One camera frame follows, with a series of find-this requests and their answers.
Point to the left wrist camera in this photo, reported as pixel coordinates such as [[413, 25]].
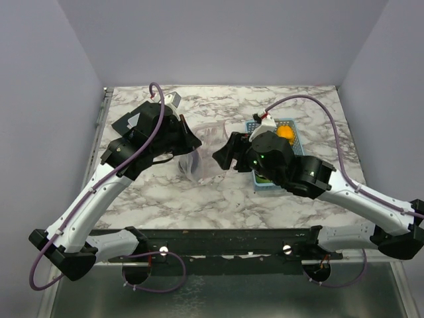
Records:
[[173, 99]]

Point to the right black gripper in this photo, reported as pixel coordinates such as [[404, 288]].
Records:
[[236, 148]]

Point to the clear pink zip top bag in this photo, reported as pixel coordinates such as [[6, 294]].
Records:
[[199, 166]]

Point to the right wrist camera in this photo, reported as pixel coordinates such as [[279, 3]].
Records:
[[265, 123]]

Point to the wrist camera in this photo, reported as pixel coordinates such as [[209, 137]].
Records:
[[265, 123], [173, 99]]

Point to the yellow toy bell pepper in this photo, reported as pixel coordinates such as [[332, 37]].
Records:
[[286, 132]]

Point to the black foam pad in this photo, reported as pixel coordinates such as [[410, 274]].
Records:
[[120, 125]]

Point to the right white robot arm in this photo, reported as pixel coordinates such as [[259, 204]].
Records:
[[392, 226]]

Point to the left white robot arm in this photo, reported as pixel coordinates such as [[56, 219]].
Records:
[[67, 243]]

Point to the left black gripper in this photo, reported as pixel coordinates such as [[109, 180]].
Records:
[[191, 142]]

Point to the light blue plastic basket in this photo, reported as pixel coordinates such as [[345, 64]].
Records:
[[297, 148]]

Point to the green toy cabbage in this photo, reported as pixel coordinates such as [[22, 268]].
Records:
[[258, 179]]

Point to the aluminium rail frame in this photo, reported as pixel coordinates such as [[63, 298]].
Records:
[[363, 283]]

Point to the dark purple toy eggplant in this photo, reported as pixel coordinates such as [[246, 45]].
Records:
[[189, 163]]

